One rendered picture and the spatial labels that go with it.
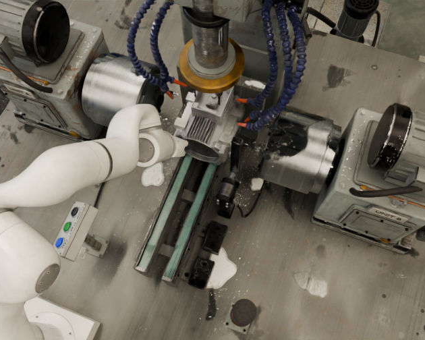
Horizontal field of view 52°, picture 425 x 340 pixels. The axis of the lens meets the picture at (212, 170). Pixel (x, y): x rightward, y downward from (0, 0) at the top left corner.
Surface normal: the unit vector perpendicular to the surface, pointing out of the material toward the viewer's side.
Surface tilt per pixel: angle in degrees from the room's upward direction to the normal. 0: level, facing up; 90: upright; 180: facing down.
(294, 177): 66
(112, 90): 24
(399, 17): 0
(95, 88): 32
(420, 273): 0
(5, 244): 6
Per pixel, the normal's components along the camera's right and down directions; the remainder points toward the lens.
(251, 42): -0.35, 0.88
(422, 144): -0.15, 0.00
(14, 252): 0.12, -0.37
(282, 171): -0.32, 0.61
